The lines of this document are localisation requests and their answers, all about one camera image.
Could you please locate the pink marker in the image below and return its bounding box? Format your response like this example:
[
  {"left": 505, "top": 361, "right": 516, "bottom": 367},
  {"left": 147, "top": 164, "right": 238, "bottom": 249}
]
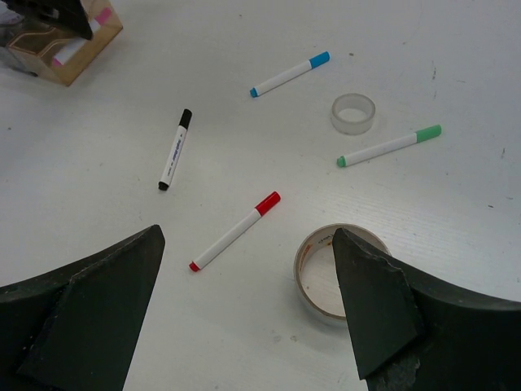
[{"left": 52, "top": 7, "right": 112, "bottom": 67}]

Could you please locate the red marker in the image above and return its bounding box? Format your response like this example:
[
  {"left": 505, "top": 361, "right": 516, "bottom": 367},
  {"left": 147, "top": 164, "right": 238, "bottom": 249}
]
[{"left": 188, "top": 191, "right": 281, "bottom": 273}]

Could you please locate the clear tape roll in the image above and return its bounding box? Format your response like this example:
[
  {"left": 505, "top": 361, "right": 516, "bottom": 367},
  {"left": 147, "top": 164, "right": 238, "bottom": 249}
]
[{"left": 331, "top": 93, "right": 376, "bottom": 136}]

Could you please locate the green marker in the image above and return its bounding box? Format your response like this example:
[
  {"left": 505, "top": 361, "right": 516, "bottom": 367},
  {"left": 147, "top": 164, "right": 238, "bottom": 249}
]
[{"left": 336, "top": 125, "right": 442, "bottom": 168}]

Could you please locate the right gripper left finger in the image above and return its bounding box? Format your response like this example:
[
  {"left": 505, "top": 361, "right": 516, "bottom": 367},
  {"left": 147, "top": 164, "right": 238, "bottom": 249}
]
[{"left": 1, "top": 225, "right": 165, "bottom": 390}]

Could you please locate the large white tape roll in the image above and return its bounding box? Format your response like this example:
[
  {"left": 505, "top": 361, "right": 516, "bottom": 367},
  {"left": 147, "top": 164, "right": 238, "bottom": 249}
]
[{"left": 293, "top": 223, "right": 389, "bottom": 328}]

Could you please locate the blue marker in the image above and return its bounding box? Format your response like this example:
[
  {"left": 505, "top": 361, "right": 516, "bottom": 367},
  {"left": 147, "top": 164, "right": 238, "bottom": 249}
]
[{"left": 249, "top": 51, "right": 331, "bottom": 98}]

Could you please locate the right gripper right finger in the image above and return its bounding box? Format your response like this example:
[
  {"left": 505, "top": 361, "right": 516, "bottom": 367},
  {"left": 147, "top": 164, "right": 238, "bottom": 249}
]
[{"left": 332, "top": 228, "right": 520, "bottom": 390}]

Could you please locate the black marker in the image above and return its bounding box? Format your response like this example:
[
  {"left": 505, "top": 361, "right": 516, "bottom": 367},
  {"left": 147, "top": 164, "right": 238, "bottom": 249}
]
[{"left": 158, "top": 108, "right": 193, "bottom": 191}]

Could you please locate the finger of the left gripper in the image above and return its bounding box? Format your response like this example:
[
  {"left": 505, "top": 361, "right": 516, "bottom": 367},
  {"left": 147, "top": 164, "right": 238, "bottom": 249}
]
[{"left": 2, "top": 0, "right": 93, "bottom": 40}]

